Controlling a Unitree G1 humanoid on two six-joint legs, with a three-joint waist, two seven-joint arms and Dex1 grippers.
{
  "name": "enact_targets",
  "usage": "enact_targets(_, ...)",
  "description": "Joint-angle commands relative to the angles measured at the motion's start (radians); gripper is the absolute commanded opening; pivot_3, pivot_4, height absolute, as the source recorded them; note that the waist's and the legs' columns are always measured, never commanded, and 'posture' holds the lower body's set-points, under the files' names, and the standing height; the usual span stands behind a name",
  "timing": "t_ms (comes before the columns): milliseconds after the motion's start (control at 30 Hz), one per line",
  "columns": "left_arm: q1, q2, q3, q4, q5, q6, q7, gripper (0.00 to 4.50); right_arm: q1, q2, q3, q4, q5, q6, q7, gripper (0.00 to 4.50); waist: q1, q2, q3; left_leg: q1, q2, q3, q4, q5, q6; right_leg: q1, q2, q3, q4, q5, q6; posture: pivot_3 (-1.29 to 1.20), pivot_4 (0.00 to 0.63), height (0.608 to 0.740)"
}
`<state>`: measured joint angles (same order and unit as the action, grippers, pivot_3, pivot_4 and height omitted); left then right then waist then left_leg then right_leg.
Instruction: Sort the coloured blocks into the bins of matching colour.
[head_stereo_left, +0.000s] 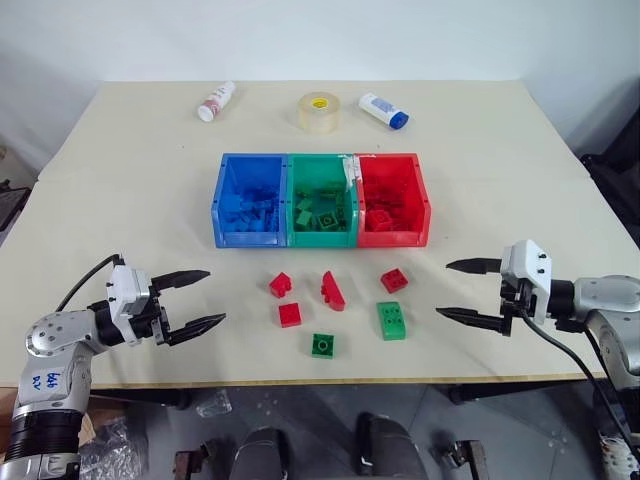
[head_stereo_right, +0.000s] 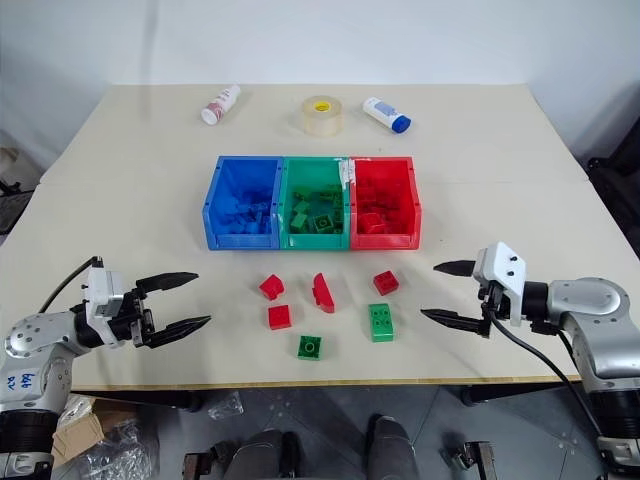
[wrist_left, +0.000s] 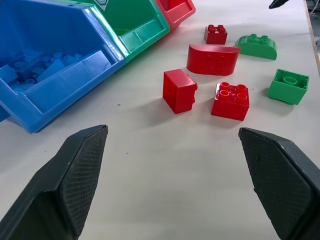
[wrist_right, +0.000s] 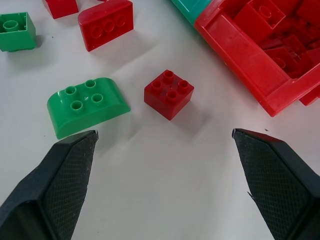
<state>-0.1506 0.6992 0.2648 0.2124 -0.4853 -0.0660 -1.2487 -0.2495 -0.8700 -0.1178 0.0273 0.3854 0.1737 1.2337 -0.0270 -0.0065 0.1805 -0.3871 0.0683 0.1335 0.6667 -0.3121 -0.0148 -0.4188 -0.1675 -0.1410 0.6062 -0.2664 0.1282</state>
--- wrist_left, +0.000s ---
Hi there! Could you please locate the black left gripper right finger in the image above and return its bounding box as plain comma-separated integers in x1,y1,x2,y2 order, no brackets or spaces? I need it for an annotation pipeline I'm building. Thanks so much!
238,127,320,240

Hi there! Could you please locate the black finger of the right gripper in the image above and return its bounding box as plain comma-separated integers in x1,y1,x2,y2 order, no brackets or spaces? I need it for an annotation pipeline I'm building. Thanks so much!
268,0,288,10

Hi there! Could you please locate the green square brick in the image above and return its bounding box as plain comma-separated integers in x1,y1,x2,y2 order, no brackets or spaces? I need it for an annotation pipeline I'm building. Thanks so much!
266,68,310,106

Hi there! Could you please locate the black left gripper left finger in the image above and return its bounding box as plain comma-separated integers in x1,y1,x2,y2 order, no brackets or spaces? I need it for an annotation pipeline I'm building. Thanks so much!
0,124,109,240

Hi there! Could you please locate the small red square brick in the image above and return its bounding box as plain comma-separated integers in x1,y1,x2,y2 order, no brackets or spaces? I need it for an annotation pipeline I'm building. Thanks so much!
203,24,228,46

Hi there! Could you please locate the blue bricks pile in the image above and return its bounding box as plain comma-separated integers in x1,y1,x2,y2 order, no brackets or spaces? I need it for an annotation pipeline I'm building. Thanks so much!
0,48,85,93

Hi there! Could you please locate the green plastic storage bin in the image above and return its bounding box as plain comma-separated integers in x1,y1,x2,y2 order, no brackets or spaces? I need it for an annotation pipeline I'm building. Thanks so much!
58,0,171,63

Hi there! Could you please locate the red curved long brick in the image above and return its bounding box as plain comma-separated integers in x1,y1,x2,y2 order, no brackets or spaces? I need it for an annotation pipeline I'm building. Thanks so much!
186,43,241,76

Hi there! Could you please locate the blue plastic storage bin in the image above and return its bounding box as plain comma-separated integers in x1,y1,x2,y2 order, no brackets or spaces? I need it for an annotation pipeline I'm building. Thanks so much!
0,0,127,134

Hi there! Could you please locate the green curved long brick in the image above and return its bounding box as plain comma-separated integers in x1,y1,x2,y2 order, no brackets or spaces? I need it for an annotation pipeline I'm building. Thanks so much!
234,33,278,61

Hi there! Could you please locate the red plastic storage bin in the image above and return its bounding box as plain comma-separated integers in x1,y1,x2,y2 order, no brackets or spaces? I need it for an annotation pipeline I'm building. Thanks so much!
155,0,196,32

